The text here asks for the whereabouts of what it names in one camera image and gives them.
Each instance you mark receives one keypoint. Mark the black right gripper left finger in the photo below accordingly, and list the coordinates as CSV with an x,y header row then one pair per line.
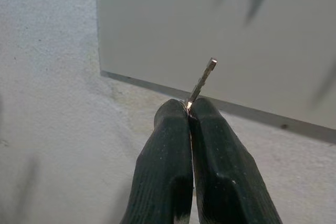
x,y
165,161

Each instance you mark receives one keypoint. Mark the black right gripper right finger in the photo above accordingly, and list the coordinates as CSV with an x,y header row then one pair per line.
x,y
220,166

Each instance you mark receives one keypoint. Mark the silver metal key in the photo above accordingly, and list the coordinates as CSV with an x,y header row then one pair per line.
x,y
203,79

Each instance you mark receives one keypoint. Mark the white panel grey edge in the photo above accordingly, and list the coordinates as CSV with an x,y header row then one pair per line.
x,y
183,24

